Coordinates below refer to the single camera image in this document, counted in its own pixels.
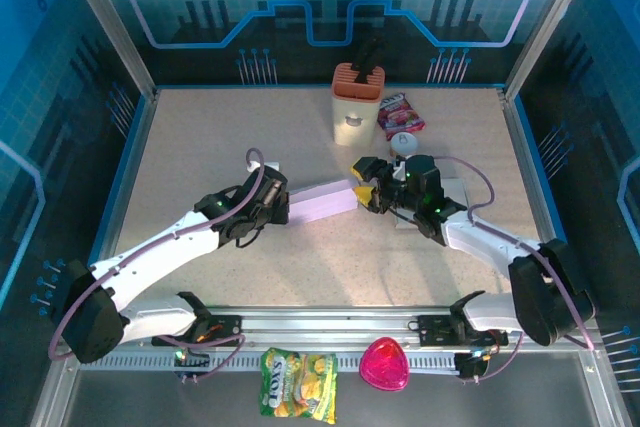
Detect pink heart-shaped container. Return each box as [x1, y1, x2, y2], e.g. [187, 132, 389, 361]
[358, 336, 411, 393]

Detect green yellow candy bag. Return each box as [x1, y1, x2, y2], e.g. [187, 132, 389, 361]
[258, 346, 339, 424]

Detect black knife handle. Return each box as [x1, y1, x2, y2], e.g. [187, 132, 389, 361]
[352, 36, 384, 84]

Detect beige knife block orange top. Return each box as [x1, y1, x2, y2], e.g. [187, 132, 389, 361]
[329, 62, 386, 149]

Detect slotted grey cable duct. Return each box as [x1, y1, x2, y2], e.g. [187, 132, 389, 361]
[79, 352, 464, 372]

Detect aluminium table rail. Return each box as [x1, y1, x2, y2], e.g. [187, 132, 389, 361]
[59, 307, 601, 354]

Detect lilac paper box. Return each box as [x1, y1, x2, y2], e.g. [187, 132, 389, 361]
[287, 177, 361, 224]

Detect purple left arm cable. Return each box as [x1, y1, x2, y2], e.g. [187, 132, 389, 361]
[48, 147, 269, 379]

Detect small pull-tab can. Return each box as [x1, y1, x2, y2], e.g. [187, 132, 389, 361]
[388, 131, 420, 161]

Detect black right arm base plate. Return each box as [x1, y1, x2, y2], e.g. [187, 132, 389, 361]
[417, 314, 509, 347]

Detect small black circuit board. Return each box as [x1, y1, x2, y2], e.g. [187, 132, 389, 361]
[172, 346, 211, 382]
[453, 350, 494, 382]

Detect aluminium frame post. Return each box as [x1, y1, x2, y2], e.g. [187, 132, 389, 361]
[54, 0, 160, 104]
[502, 0, 587, 101]

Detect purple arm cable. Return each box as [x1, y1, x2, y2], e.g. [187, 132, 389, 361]
[432, 155, 596, 382]
[48, 147, 269, 379]

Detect red purple candy packet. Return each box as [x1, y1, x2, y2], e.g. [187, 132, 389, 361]
[377, 93, 426, 142]

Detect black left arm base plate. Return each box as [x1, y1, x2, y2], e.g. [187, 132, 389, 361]
[151, 314, 244, 348]

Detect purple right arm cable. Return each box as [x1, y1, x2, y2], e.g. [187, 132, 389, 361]
[432, 155, 596, 382]

